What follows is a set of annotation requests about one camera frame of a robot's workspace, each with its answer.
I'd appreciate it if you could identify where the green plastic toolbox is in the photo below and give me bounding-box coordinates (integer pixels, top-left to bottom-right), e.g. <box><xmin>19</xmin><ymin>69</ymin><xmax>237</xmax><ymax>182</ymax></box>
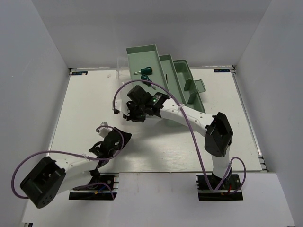
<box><xmin>116</xmin><ymin>44</ymin><xmax>206</xmax><ymax>127</ymax></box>

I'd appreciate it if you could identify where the right blue corner label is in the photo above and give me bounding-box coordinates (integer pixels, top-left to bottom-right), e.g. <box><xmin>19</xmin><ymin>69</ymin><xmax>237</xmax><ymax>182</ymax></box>
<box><xmin>214</xmin><ymin>69</ymin><xmax>231</xmax><ymax>73</ymax></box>

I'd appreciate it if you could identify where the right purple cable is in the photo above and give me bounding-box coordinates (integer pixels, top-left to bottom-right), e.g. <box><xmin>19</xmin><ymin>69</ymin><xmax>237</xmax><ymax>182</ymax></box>
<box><xmin>113</xmin><ymin>79</ymin><xmax>246</xmax><ymax>194</ymax></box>

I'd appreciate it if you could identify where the green stubby screwdriver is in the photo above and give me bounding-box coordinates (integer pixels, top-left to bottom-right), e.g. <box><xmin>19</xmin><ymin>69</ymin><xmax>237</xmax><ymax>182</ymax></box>
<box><xmin>133</xmin><ymin>67</ymin><xmax>153</xmax><ymax>75</ymax></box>
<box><xmin>141</xmin><ymin>74</ymin><xmax>156</xmax><ymax>90</ymax></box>

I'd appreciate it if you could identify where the blue corner label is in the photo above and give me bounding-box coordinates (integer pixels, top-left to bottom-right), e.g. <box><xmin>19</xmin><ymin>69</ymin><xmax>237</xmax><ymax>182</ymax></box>
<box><xmin>214</xmin><ymin>69</ymin><xmax>231</xmax><ymax>73</ymax></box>
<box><xmin>71</xmin><ymin>71</ymin><xmax>88</xmax><ymax>76</ymax></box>

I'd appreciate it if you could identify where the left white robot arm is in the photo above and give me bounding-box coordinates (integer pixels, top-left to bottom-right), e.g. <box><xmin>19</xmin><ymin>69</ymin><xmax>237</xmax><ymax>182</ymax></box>
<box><xmin>20</xmin><ymin>125</ymin><xmax>132</xmax><ymax>209</ymax></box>

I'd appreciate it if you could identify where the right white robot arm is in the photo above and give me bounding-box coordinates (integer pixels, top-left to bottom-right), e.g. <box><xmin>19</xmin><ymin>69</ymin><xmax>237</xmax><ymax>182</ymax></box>
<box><xmin>124</xmin><ymin>85</ymin><xmax>233</xmax><ymax>189</ymax></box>

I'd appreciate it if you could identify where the left blue corner label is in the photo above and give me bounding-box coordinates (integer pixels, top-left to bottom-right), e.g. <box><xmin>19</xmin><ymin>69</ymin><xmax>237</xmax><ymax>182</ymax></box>
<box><xmin>71</xmin><ymin>71</ymin><xmax>88</xmax><ymax>76</ymax></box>

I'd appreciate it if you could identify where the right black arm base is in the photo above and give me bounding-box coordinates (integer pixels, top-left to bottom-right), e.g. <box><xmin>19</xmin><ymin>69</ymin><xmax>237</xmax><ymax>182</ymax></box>
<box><xmin>196</xmin><ymin>174</ymin><xmax>243</xmax><ymax>201</ymax></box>

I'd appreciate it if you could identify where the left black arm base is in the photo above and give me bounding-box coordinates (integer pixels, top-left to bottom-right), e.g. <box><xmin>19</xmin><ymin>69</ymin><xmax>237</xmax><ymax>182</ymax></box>
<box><xmin>69</xmin><ymin>174</ymin><xmax>119</xmax><ymax>201</ymax></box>

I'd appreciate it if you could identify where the purple cable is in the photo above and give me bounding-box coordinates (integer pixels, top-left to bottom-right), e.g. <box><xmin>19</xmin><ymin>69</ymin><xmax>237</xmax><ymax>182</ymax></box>
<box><xmin>11</xmin><ymin>125</ymin><xmax>126</xmax><ymax>201</ymax></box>
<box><xmin>113</xmin><ymin>79</ymin><xmax>246</xmax><ymax>194</ymax></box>

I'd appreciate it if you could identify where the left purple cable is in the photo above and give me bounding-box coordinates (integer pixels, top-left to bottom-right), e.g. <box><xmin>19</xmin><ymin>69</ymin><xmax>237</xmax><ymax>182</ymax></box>
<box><xmin>11</xmin><ymin>125</ymin><xmax>126</xmax><ymax>201</ymax></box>

